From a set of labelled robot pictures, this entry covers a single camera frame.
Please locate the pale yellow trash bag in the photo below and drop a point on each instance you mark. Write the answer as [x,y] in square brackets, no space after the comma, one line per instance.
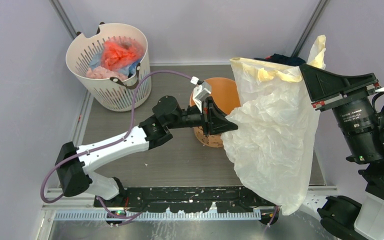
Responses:
[272,148]

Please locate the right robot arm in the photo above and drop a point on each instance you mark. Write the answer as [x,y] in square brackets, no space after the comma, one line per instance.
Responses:
[347,219]

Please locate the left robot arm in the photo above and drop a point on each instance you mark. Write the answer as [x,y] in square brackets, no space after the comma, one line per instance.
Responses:
[76,166]

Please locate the blue plastic trash bag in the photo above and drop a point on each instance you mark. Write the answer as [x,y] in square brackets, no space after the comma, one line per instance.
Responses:
[128,70]

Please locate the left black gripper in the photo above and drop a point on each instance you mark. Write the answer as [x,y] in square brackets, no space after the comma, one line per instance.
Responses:
[212,119]

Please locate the red plastic trash bag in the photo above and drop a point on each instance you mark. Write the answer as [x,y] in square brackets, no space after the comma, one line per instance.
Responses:
[120,52]

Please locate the navy blue cloth garment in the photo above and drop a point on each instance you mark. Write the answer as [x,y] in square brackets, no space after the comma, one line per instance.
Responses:
[283,60]

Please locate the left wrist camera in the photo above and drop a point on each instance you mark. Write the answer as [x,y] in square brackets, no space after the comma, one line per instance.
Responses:
[200,93]

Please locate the pink plastic trash bag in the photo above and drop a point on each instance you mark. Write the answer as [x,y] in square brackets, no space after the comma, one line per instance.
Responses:
[103,73]

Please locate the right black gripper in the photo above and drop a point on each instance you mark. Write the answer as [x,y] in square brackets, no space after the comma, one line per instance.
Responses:
[320,84]

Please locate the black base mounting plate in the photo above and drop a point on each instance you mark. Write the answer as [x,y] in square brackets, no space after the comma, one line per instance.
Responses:
[226,199]

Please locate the white slotted laundry basket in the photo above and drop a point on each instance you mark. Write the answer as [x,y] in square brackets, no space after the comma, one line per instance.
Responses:
[115,95]

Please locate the aluminium rail frame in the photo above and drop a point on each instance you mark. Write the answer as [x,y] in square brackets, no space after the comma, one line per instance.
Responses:
[86,206]

